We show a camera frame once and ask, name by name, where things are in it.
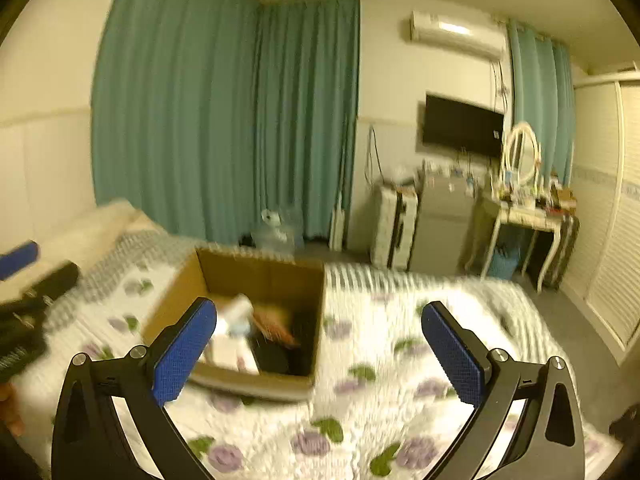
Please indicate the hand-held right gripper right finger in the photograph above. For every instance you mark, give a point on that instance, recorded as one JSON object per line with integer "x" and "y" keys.
{"x": 452, "y": 355}

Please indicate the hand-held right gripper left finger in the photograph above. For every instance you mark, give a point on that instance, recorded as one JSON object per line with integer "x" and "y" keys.
{"x": 185, "y": 352}

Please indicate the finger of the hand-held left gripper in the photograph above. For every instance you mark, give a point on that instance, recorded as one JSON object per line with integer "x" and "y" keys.
{"x": 17, "y": 260}
{"x": 52, "y": 282}

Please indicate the white charger adapter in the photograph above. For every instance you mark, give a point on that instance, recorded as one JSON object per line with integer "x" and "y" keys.
{"x": 227, "y": 351}

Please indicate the white plastic jar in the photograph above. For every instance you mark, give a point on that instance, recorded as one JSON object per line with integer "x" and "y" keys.
{"x": 237, "y": 308}

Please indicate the small black box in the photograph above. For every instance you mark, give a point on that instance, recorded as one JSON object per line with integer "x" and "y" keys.
{"x": 275, "y": 357}

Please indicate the red floral patterned card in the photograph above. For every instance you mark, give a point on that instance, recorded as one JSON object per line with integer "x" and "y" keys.
{"x": 274, "y": 328}

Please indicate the brown cardboard box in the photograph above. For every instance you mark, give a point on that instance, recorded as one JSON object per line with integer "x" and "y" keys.
{"x": 280, "y": 280}

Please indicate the person's left hand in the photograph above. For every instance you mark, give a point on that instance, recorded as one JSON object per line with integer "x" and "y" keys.
{"x": 9, "y": 410}

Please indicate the cream blanket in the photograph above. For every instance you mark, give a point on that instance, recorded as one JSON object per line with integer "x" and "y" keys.
{"x": 75, "y": 230}

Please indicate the white floral quilt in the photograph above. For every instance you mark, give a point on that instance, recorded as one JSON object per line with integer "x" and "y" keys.
{"x": 380, "y": 360}

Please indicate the floral quilted bed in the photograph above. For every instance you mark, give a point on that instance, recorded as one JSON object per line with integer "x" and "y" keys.
{"x": 150, "y": 250}

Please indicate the blue waste bin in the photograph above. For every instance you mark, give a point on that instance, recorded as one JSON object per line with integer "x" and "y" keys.
{"x": 504, "y": 266}

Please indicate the grey small refrigerator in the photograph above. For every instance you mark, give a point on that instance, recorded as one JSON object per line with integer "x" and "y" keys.
{"x": 442, "y": 225}

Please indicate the white suitcase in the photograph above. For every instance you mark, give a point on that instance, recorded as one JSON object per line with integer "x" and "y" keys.
{"x": 392, "y": 225}

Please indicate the clear plastic bag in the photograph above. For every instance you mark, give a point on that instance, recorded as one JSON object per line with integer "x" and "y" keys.
{"x": 277, "y": 235}

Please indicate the dark suitcase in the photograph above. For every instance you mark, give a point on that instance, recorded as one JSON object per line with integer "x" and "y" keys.
{"x": 562, "y": 250}

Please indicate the white dressing table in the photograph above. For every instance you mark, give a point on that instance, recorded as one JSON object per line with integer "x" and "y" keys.
{"x": 525, "y": 217}

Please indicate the white narrow stand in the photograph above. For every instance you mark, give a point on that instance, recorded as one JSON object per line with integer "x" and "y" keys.
{"x": 337, "y": 222}

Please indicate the white louvred wardrobe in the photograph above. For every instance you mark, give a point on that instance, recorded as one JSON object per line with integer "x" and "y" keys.
{"x": 607, "y": 210}

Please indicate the white oval vanity mirror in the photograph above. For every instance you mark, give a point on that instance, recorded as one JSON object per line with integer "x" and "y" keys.
{"x": 522, "y": 152}

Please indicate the wide green curtain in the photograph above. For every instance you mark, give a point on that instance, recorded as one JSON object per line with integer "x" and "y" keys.
{"x": 210, "y": 100}

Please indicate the narrow green curtain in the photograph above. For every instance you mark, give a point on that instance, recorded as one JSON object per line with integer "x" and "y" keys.
{"x": 542, "y": 100}

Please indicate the white air conditioner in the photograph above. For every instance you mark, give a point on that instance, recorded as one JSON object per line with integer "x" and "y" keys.
{"x": 457, "y": 32}

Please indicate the black wall television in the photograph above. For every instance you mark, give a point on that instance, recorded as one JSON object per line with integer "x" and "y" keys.
{"x": 462, "y": 125}

